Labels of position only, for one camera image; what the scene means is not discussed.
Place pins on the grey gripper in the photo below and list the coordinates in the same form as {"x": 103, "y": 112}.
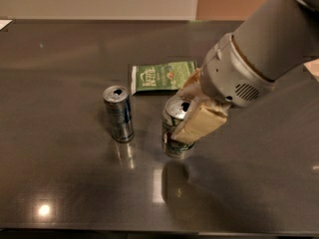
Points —
{"x": 229, "y": 74}

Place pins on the green white 7up can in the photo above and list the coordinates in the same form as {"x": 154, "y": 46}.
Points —
{"x": 173, "y": 114}

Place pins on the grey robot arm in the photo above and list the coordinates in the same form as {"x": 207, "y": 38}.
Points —
{"x": 279, "y": 36}

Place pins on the blue silver redbull can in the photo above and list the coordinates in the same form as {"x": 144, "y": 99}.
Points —
{"x": 118, "y": 107}

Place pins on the green chips bag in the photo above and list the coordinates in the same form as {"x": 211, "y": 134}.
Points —
{"x": 161, "y": 77}

